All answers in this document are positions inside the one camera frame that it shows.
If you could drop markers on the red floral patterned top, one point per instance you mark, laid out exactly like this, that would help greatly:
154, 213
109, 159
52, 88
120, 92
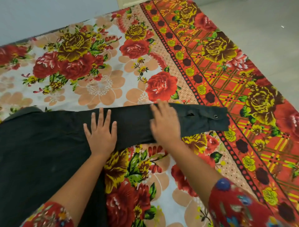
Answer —
236, 205

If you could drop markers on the person's left thumb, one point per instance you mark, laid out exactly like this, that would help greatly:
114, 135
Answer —
114, 128

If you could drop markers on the person's right fingers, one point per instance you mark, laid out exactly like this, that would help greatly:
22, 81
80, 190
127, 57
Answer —
162, 108

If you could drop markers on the person's right forearm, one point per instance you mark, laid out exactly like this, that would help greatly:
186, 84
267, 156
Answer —
193, 168

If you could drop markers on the person's left middle finger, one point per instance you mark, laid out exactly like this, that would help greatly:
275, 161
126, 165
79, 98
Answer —
101, 118

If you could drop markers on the person's left forearm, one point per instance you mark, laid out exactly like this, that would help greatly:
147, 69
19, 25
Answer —
74, 184

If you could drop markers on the black shirt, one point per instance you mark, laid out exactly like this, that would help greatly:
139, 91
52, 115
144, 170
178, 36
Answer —
46, 145

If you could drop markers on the floral patterned bedsheet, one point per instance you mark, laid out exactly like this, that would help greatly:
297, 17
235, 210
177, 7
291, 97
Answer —
161, 58

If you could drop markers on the person's left little finger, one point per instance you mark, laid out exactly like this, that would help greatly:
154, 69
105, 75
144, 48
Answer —
87, 132

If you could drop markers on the person's right hand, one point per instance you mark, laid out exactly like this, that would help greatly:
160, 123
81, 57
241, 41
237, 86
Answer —
165, 127

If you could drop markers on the person's left hand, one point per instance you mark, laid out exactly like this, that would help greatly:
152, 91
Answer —
101, 140

